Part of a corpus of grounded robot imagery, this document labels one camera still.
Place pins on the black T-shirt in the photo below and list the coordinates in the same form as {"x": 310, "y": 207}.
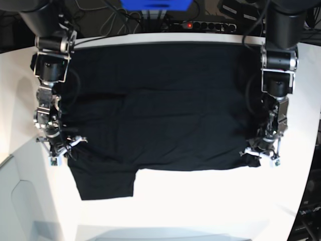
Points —
{"x": 172, "y": 107}

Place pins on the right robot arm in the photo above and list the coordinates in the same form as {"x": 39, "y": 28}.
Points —
{"x": 55, "y": 41}

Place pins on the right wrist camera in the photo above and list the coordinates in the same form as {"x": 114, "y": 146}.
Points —
{"x": 55, "y": 160}

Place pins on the blue box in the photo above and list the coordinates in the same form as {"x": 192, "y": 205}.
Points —
{"x": 170, "y": 5}

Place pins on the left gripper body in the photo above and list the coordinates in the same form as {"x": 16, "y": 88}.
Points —
{"x": 263, "y": 148}

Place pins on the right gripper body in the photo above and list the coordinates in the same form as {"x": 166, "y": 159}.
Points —
{"x": 56, "y": 146}

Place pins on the black power strip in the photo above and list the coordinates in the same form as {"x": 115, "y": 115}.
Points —
{"x": 203, "y": 27}

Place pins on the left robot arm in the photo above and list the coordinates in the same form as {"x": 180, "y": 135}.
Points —
{"x": 283, "y": 22}

